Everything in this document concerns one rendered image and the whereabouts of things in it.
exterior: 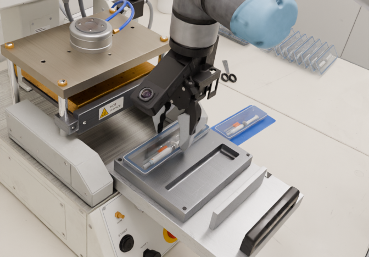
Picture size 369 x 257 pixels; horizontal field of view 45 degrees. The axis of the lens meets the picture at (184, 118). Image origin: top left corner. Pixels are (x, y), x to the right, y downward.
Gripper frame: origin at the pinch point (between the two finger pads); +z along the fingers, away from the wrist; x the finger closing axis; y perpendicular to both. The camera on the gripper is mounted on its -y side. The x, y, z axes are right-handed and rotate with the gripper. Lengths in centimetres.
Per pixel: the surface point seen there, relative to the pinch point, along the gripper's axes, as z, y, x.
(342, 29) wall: 72, 242, 44
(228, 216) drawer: 4.2, -3.3, -16.8
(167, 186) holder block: 2.2, -7.2, -6.4
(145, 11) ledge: 22, 69, 70
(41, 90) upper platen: -1.8, -9.7, 24.3
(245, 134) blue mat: 26, 43, 4
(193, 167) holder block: 2.2, -0.4, -6.4
